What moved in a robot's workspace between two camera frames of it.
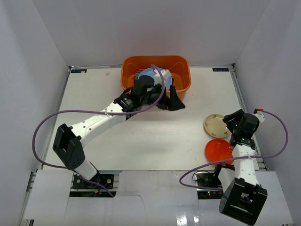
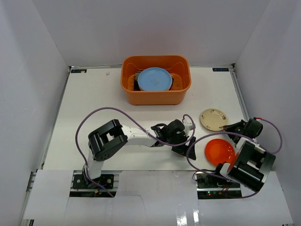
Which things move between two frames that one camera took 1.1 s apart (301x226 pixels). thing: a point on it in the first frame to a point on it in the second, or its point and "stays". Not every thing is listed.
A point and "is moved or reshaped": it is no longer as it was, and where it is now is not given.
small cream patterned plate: (215, 126) is moved or reshaped
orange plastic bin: (179, 66) stays
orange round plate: (218, 150) stays
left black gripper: (164, 101) to (182, 148)
